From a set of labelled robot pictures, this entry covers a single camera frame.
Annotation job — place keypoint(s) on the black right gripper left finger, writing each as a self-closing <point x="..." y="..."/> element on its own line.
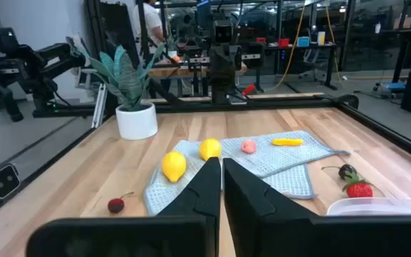
<point x="205" y="196"/>

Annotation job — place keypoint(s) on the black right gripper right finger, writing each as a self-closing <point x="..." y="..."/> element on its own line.
<point x="248" y="200"/>

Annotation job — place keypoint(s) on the pointed yellow lemon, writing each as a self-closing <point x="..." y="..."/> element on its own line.
<point x="173" y="166"/>

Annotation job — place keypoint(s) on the round yellow lemon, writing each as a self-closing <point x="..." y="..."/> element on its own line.
<point x="210" y="148"/>

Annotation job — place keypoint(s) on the pink peach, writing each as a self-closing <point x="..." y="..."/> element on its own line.
<point x="248" y="146"/>

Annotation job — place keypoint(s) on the red cherry with stem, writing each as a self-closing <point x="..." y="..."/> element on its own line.
<point x="116" y="206"/>

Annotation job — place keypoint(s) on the black background robot arm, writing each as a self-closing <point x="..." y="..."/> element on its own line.
<point x="23" y="68"/>

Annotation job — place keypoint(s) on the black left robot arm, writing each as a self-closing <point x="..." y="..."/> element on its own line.
<point x="223" y="71"/>

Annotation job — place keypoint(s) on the clear plastic tupperware container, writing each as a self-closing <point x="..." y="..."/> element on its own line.
<point x="380" y="207"/>

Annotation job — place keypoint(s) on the grey-blue waffle towel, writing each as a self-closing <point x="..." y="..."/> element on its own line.
<point x="280" y="157"/>

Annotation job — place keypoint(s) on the green plant in white pot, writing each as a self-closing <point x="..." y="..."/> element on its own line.
<point x="136" y="123"/>

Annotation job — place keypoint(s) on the red tool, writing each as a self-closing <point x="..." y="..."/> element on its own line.
<point x="249" y="89"/>

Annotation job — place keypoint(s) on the red strawberry with green leaves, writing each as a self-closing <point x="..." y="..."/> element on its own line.
<point x="359" y="190"/>

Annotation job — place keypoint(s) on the wooden background table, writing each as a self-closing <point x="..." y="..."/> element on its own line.
<point x="170" y="72"/>

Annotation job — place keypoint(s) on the silver aluminium extrusion bar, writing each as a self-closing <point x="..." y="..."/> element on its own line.
<point x="99" y="107"/>

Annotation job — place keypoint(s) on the black background desk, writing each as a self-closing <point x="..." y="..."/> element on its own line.
<point x="298" y="47"/>

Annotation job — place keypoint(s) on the red box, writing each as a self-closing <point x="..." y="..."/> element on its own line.
<point x="284" y="42"/>

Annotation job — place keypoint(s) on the blue box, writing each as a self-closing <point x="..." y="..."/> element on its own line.
<point x="303" y="41"/>

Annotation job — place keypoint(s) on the person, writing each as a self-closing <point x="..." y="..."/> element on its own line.
<point x="150" y="25"/>

